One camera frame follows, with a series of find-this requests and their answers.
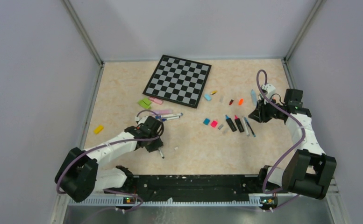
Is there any light blue highlighter cap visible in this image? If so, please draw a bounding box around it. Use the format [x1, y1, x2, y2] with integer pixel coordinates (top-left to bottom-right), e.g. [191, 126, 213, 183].
[204, 94, 212, 101]

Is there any black highlighter blue cap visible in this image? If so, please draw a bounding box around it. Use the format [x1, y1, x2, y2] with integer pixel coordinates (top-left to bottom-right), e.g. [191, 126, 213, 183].
[225, 115, 237, 132]

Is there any blue cap of highlighter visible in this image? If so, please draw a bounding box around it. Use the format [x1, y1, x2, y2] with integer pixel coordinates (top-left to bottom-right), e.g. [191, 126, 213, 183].
[203, 118, 210, 125]

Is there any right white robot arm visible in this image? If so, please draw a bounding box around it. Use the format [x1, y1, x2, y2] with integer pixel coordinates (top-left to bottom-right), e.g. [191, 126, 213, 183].
[249, 84, 337, 199]

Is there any yellow highlighter cap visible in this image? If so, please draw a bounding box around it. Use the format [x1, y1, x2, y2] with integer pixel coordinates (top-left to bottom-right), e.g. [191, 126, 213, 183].
[93, 125, 104, 134]

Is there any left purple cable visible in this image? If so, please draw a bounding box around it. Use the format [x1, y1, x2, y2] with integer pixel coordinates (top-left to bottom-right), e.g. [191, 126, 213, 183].
[56, 110, 165, 214]

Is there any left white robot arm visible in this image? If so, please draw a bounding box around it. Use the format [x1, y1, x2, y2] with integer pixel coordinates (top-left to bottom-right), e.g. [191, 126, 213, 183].
[55, 116, 164, 202]

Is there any pale purple highlighter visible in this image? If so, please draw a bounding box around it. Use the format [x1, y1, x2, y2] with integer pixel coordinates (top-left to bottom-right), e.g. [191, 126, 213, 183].
[151, 109, 173, 115]

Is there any grey white pen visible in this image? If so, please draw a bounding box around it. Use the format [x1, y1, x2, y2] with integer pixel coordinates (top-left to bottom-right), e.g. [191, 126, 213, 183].
[241, 117, 250, 137]

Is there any black highlighter pink cap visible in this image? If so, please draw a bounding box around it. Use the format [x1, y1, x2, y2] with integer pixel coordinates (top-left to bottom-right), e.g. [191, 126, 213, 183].
[235, 115, 245, 133]

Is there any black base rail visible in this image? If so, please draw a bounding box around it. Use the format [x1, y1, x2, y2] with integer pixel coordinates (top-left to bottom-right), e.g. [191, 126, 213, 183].
[106, 174, 265, 194]

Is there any pink cap of highlighter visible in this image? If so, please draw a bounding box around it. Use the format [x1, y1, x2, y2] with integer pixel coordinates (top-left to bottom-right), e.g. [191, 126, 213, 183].
[210, 120, 218, 128]

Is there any black grey chessboard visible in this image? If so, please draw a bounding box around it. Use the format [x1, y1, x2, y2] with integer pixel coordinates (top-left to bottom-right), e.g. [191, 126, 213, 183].
[143, 55, 212, 108]

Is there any light blue highlighter body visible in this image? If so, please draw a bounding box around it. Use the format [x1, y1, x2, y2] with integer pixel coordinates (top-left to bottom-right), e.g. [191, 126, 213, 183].
[250, 89, 258, 106]

